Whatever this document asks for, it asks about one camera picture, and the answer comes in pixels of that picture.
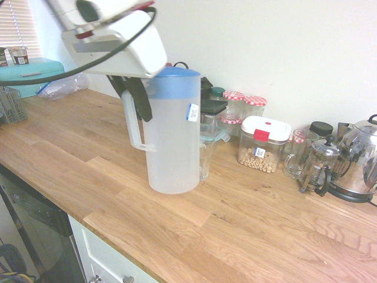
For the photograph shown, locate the black dishwasher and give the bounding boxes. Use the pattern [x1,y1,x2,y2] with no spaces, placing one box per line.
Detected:
[0,170,87,283]

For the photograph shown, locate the jar with red checked lid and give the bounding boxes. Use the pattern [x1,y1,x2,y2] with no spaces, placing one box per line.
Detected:
[290,129,307,146]
[222,90,246,119]
[242,95,269,119]
[220,114,243,137]

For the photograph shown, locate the white cabinet drawer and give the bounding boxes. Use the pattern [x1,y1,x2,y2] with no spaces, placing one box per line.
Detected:
[67,213,161,283]

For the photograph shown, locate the shiny metal electric kettle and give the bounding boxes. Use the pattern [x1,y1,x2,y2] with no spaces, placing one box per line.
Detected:
[328,114,377,205]

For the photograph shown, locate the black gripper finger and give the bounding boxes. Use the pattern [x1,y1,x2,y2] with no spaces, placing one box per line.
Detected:
[125,77,154,122]
[107,74,128,99]

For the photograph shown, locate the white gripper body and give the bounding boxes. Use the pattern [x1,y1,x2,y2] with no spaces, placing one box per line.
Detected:
[60,10,168,79]

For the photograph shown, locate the black shaker bottle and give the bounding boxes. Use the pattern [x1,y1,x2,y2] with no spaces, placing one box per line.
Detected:
[200,76,214,101]

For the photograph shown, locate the glass jar with green lid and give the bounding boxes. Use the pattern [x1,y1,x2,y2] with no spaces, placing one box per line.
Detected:
[209,87,226,103]

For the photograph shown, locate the glass and metal French press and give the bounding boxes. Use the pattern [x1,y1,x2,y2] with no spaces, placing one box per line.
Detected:
[299,134,343,198]

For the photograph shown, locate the translucent pitcher with blue lid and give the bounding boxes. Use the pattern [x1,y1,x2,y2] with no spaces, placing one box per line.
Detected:
[121,67,202,195]

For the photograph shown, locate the white window blinds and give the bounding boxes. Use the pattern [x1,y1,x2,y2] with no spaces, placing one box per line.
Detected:
[0,0,41,60]

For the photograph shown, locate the clear glass mug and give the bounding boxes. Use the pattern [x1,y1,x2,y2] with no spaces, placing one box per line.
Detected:
[283,128,320,180]

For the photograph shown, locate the grey plastic basket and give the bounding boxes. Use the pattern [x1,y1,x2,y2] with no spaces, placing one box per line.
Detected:
[0,85,29,125]

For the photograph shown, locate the glass container with teal lid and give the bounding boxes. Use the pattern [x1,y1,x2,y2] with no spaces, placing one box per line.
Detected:
[200,123,232,144]

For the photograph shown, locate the cereal container with white lid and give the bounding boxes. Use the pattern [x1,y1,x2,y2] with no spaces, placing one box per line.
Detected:
[236,115,293,175]

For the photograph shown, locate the clear drinking glass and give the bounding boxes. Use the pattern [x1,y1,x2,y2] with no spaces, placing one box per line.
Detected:
[198,137,219,182]

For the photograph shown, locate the blue yellow floor cables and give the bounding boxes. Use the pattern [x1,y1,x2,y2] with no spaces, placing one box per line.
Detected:
[0,242,37,283]

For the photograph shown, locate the clear plastic zip bag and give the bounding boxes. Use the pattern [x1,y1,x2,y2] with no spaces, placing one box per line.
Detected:
[35,73,90,102]

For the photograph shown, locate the clear container with black lid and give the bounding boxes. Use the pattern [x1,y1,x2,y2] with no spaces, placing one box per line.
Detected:
[200,99,229,127]

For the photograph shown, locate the silver drawer handle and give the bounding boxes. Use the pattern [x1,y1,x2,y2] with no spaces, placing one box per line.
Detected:
[91,274,136,283]

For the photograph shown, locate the teal bread box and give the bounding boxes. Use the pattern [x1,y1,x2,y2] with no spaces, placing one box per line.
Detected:
[0,57,68,100]

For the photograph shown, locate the jar with black lid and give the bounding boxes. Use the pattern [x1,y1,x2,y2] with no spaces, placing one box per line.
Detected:
[309,120,335,140]

